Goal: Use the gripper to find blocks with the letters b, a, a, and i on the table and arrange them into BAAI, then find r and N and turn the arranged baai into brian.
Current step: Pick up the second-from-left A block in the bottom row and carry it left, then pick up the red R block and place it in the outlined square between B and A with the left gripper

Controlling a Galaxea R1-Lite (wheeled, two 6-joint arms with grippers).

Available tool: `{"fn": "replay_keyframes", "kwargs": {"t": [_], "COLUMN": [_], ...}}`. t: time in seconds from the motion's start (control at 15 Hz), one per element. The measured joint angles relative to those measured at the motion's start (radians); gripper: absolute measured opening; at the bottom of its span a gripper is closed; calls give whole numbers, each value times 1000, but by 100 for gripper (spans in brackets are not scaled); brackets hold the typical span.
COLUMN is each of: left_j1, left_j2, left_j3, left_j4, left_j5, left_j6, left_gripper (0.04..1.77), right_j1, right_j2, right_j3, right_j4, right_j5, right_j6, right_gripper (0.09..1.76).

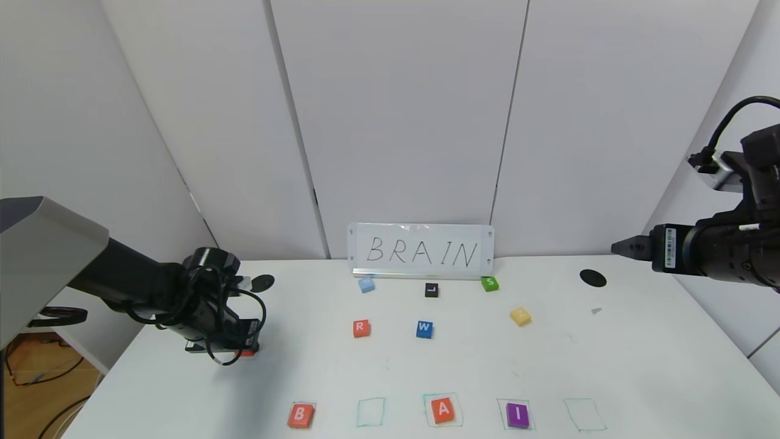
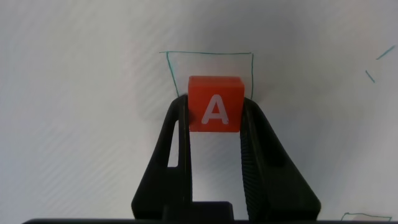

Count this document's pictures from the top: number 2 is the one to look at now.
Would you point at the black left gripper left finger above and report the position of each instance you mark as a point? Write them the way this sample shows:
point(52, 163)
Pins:
point(174, 186)

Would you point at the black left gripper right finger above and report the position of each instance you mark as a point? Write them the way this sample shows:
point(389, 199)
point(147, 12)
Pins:
point(270, 186)

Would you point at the orange A letter block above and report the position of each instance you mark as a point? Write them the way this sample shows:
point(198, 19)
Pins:
point(216, 104)

